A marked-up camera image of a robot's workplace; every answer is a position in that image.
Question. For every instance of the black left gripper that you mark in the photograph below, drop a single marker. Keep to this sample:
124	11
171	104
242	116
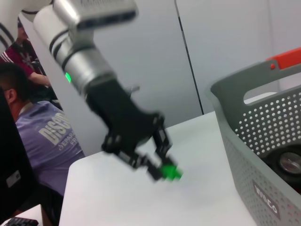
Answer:
122	117

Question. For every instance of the dark green toy brick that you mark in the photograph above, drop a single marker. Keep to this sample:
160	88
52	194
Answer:
171	173

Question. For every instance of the glass teacup black sleeve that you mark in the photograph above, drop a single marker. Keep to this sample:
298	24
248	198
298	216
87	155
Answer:
289	162

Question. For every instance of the grey perforated storage bin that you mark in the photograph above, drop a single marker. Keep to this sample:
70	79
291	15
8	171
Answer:
247	153

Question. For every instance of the person in purple shirt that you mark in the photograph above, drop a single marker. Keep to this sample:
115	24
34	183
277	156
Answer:
47	141

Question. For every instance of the white side desk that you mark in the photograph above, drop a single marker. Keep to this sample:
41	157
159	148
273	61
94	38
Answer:
28	212

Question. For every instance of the black computer tower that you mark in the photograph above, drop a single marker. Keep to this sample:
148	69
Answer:
11	153

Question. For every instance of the black keyboard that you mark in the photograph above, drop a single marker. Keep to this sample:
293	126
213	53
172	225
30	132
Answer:
18	221

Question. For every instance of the person in maroon shirt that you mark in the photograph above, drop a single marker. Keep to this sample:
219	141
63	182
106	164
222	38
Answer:
21	51

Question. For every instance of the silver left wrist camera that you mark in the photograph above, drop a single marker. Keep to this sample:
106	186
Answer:
94	11

